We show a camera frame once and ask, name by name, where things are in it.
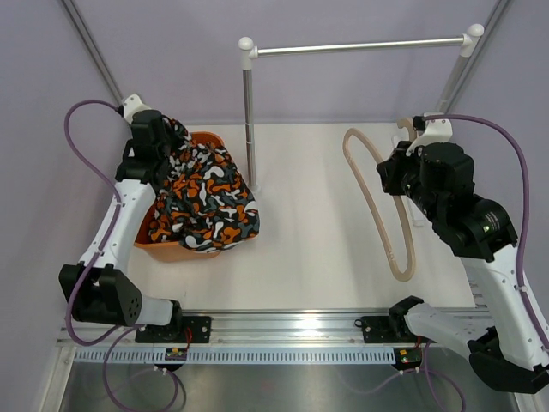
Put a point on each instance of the orange plastic basket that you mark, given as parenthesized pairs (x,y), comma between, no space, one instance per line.
(171,252)

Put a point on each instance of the aluminium frame post right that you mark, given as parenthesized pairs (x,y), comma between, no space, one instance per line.
(472,56)

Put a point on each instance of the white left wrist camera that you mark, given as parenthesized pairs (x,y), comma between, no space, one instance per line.
(132,105)

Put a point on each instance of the aluminium frame post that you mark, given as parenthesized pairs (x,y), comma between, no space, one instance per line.
(472,56)
(85,35)

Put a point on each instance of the aluminium frame post left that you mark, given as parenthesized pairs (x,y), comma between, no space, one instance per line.
(85,35)

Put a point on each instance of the orange camouflage shorts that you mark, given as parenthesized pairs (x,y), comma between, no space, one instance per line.
(204,205)

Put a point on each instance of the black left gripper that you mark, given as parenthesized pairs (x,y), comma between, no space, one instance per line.
(166,128)

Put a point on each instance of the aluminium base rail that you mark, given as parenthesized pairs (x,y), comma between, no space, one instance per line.
(275,328)

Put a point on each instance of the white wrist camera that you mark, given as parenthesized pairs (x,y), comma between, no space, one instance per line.
(132,105)
(426,132)

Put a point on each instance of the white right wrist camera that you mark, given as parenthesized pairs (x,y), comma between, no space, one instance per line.
(426,132)

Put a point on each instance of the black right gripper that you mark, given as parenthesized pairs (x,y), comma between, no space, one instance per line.
(391,168)

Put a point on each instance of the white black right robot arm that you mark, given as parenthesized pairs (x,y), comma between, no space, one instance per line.
(438,178)

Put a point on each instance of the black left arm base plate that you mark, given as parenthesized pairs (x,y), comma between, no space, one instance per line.
(196,328)

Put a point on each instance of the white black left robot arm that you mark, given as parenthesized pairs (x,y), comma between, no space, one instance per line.
(98,289)

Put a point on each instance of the silver clothes rack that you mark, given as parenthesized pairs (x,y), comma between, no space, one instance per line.
(249,52)

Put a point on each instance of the white slotted cable duct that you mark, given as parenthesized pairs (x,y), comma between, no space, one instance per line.
(239,356)

